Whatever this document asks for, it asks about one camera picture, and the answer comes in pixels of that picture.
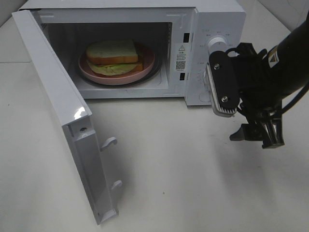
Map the toast sandwich with lettuce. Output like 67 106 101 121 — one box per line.
85 40 143 76

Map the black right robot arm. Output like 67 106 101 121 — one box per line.
230 20 309 148

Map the round white door button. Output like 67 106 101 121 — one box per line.
198 92 210 104

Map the white microwave door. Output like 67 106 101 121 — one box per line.
12 10 122 225

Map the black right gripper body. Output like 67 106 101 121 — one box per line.
226 43 282 125

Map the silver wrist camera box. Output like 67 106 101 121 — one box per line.
206 51 239 117

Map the upper white power knob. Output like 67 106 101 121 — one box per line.
208 35 228 51

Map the black camera cable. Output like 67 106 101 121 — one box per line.
225 47 309 114

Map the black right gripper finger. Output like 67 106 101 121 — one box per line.
261 111 285 148
229 124 263 141

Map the pink round plate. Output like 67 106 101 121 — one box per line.
78 43 155 86

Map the white microwave oven body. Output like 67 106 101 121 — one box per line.
18 0 246 106

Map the glass microwave turntable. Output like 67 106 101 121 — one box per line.
81 58 162 87

